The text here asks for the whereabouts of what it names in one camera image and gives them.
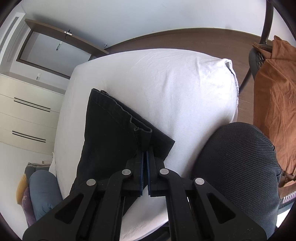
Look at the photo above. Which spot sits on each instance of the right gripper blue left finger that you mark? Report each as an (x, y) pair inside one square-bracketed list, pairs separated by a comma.
[(134, 183)]

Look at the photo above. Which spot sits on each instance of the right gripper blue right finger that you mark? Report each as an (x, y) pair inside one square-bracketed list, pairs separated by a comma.
[(156, 186)]

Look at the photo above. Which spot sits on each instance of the black denim pants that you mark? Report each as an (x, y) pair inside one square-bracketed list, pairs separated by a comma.
[(114, 134)]

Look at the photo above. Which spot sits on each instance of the person's dark trouser leg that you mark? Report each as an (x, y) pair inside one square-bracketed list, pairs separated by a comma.
[(240, 162)]

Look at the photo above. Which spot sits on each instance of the white bed mattress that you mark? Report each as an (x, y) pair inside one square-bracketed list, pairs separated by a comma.
[(185, 94)]

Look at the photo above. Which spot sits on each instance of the blue rolled duvet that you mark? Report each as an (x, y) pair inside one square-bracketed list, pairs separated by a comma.
[(44, 192)]

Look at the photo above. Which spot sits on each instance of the purple pillow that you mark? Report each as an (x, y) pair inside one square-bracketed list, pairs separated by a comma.
[(28, 208)]

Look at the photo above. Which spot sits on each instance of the yellow pillow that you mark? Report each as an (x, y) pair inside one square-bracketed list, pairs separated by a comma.
[(22, 185)]

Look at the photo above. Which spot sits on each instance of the cream wardrobe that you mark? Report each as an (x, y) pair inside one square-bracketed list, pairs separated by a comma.
[(29, 113)]

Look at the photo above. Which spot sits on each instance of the orange brown cloth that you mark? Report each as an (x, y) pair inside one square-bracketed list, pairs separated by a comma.
[(274, 102)]

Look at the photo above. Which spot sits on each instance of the black metal chair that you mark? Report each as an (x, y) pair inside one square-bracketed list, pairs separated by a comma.
[(256, 59)]

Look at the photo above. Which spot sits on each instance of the dark brown door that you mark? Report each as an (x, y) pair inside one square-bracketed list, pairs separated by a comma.
[(55, 50)]

